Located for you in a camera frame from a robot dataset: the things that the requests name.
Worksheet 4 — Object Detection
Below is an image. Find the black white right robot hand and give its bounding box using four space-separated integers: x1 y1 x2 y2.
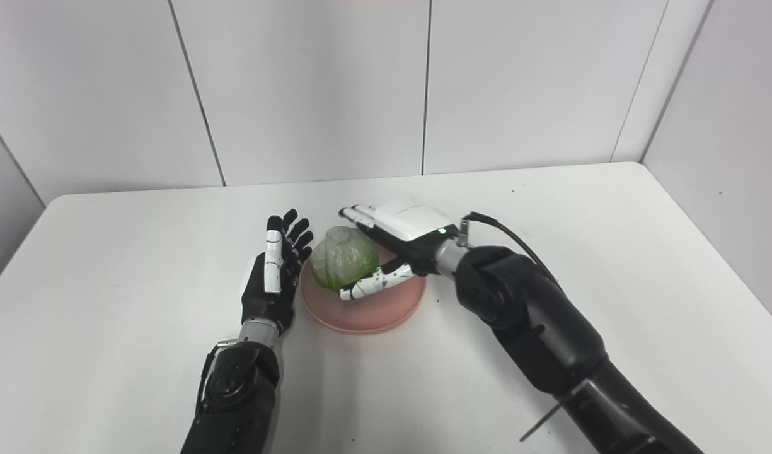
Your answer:
338 197 460 301

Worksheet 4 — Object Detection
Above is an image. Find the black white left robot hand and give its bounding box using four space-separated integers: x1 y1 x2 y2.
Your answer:
241 209 314 335

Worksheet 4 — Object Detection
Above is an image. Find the green white toy cabbage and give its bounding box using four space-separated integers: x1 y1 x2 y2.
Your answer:
309 226 381 293

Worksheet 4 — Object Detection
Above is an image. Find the pink round plate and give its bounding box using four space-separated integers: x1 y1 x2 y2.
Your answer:
299 243 427 335

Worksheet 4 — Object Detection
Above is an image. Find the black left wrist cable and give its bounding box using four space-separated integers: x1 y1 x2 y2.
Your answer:
195 339 238 414

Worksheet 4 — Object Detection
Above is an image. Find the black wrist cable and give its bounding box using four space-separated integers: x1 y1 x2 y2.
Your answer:
460 212 560 284
195 339 238 414

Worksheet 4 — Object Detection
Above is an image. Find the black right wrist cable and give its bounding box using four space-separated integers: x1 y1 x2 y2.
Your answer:
460 212 560 284

